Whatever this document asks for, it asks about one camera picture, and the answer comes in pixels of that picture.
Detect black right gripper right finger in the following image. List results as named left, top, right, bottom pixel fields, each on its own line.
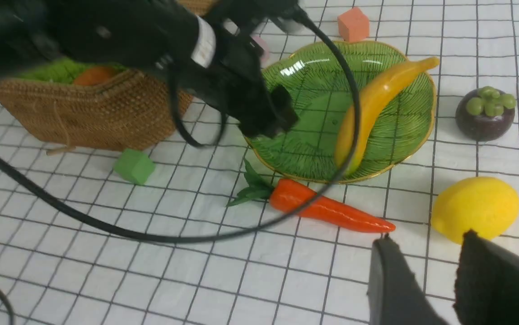
left=454, top=230, right=519, bottom=325

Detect woven rattan basket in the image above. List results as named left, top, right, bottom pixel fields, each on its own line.
left=0, top=0, right=210, bottom=151

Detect green glass leaf plate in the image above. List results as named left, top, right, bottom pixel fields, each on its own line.
left=247, top=42, right=437, bottom=183

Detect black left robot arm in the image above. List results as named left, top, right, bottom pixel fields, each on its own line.
left=0, top=0, right=363, bottom=244

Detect yellow plastic lemon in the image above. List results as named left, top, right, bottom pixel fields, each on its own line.
left=430, top=176, right=519, bottom=245

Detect orange plastic carrot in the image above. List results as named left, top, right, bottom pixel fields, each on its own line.
left=227, top=161, right=396, bottom=234

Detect orange foam cube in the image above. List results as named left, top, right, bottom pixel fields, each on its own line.
left=337, top=7, right=370, bottom=42

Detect white checkered tablecloth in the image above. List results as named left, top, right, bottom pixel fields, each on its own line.
left=0, top=0, right=519, bottom=325

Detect green foam cube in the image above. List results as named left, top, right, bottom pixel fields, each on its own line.
left=113, top=149, right=155, bottom=185

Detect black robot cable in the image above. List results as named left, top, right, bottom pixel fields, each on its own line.
left=0, top=9, right=362, bottom=325

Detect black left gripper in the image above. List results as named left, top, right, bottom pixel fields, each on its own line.
left=164, top=0, right=300, bottom=139

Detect orange plastic tomato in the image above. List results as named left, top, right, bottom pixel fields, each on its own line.
left=72, top=66, right=118, bottom=86

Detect yellow plastic banana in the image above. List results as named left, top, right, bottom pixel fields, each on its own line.
left=334, top=57, right=440, bottom=175

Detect dark purple mangosteen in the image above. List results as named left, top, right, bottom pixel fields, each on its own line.
left=455, top=86, right=517, bottom=142

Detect pink foam cube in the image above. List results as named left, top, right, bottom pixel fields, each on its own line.
left=252, top=35, right=270, bottom=66

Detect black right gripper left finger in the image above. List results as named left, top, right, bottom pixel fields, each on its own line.
left=367, top=234, right=447, bottom=325

